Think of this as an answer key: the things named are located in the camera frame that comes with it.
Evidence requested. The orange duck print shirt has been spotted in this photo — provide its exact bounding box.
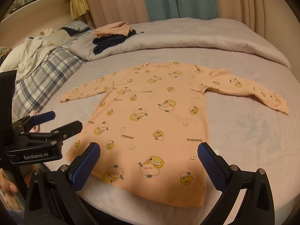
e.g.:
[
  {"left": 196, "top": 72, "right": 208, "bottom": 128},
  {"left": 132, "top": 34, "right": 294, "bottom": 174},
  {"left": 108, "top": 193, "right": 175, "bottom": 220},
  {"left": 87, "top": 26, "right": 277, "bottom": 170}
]
[{"left": 61, "top": 61, "right": 288, "bottom": 207}]

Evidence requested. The person's left hand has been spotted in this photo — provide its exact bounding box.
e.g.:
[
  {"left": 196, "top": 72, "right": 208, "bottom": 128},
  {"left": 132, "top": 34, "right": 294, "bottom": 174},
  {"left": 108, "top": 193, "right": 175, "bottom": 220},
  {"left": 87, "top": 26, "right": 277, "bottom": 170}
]
[{"left": 1, "top": 169, "right": 26, "bottom": 218}]

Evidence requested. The folded orange garment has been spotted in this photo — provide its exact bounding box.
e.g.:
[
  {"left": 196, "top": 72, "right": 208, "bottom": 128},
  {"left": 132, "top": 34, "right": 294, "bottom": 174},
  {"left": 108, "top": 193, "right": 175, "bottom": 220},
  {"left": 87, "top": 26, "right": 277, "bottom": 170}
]
[{"left": 92, "top": 21, "right": 133, "bottom": 38}]

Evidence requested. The lilac bed sheet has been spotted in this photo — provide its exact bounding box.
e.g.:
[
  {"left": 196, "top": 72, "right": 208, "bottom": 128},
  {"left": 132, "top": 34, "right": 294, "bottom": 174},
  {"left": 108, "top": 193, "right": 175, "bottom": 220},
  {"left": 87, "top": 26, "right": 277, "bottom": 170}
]
[{"left": 41, "top": 48, "right": 299, "bottom": 224}]

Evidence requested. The striped pillow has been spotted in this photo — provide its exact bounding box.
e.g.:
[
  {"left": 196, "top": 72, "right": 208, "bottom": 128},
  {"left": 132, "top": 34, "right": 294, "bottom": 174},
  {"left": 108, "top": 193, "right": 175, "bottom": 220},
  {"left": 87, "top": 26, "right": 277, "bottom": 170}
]
[{"left": 61, "top": 20, "right": 90, "bottom": 36}]

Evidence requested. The pink curtain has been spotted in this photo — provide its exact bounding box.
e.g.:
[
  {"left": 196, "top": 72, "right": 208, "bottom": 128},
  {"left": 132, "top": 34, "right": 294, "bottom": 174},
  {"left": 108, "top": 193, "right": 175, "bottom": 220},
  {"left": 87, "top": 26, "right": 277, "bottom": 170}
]
[{"left": 86, "top": 0, "right": 265, "bottom": 37}]

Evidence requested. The white crumpled cloth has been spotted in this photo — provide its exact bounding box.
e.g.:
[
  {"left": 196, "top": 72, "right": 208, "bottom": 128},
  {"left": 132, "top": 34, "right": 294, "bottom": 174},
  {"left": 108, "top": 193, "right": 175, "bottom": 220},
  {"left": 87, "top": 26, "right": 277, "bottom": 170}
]
[{"left": 15, "top": 38, "right": 58, "bottom": 82}]

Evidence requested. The stack of yellow books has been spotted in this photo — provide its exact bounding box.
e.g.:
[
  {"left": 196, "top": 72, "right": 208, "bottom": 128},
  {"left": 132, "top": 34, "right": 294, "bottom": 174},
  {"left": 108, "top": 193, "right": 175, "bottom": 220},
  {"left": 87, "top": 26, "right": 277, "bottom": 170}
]
[{"left": 70, "top": 0, "right": 89, "bottom": 19}]

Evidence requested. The grey folded duvet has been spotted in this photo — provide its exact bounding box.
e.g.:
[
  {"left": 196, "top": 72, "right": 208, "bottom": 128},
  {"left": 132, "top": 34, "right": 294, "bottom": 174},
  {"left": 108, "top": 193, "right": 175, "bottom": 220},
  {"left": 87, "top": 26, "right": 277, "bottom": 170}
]
[{"left": 68, "top": 18, "right": 291, "bottom": 69}]

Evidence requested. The dark navy garment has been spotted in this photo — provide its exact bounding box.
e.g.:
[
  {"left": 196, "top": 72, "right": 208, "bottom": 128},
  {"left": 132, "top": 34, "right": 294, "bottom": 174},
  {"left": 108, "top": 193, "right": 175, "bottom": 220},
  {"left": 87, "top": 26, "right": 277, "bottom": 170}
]
[{"left": 93, "top": 29, "right": 137, "bottom": 55}]

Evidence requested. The blue plaid blanket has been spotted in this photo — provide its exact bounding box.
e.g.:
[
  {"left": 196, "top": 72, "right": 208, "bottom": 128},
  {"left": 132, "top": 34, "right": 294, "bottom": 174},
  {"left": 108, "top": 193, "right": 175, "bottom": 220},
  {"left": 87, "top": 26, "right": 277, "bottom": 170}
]
[{"left": 12, "top": 29, "right": 92, "bottom": 121}]

